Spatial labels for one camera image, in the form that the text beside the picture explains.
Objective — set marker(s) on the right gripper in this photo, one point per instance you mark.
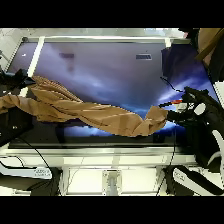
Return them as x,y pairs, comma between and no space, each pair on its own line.
177,116

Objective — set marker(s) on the dark blue garment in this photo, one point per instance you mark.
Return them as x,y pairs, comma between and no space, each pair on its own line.
181,65

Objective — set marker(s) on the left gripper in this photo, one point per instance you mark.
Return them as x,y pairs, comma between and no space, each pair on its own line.
24,81

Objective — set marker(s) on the silver frame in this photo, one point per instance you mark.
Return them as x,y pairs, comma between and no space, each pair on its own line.
111,181

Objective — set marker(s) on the brown pants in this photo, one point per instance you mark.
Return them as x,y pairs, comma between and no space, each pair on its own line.
100,116

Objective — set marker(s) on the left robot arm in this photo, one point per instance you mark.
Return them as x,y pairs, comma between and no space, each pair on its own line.
15,125

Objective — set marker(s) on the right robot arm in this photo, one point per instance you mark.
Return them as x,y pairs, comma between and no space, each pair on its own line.
203,133

